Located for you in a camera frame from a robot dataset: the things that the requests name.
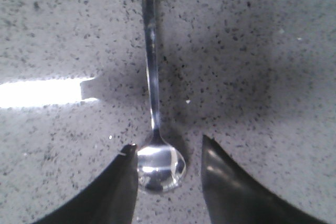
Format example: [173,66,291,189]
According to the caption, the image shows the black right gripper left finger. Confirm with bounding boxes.
[35,144,138,223]

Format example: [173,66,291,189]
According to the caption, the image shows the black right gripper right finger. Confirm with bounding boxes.
[201,135,323,223]

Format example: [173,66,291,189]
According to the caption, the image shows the silver metal spoon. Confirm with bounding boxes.
[138,0,186,194]

